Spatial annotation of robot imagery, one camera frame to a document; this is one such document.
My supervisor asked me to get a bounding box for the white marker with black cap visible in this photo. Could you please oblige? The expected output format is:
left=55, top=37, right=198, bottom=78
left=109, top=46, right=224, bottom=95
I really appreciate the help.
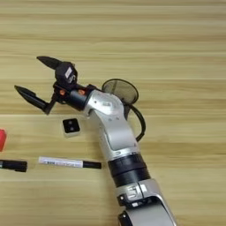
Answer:
left=38, top=155, right=102, bottom=170

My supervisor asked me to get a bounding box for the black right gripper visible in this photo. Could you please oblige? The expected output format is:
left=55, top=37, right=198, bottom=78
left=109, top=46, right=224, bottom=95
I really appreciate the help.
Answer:
left=13, top=56, right=96, bottom=116

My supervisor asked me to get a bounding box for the black box with white label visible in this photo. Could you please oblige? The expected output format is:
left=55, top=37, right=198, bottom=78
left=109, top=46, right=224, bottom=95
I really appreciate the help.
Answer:
left=54, top=61, right=79, bottom=89

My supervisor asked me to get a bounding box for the black marker pen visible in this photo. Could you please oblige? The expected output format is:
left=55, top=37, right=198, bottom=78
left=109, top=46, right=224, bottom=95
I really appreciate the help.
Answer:
left=0, top=159, right=28, bottom=173

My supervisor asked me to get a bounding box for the black mesh pen cup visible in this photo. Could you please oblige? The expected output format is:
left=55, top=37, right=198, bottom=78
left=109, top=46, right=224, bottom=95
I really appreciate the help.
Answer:
left=101, top=78, right=139, bottom=118

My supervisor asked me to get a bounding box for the white cube with black face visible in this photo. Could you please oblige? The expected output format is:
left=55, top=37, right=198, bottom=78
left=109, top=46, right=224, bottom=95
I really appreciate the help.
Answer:
left=62, top=117, right=81, bottom=139

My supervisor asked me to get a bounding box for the red cube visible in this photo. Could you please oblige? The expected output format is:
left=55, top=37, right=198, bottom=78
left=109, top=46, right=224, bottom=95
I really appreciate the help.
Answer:
left=0, top=128, right=7, bottom=153

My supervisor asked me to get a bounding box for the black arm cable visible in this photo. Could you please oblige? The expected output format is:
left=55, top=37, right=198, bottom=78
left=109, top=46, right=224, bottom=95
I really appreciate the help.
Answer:
left=127, top=104, right=147, bottom=143

